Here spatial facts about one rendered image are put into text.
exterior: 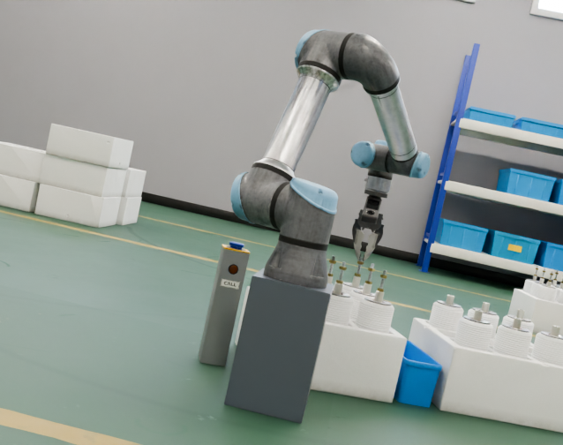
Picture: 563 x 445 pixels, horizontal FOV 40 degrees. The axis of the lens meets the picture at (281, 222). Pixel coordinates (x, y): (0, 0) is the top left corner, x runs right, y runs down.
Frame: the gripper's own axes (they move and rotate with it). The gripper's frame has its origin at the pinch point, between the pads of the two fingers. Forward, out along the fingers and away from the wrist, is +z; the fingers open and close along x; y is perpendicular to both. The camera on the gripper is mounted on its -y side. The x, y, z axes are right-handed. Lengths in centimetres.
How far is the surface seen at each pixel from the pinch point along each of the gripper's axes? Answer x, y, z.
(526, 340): -49, -15, 11
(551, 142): -139, 423, -93
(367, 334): -5.3, -30.4, 17.3
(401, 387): -17.8, -24.1, 30.3
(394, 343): -13.0, -28.2, 18.3
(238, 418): 20, -71, 35
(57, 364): 63, -64, 35
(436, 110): -48, 499, -108
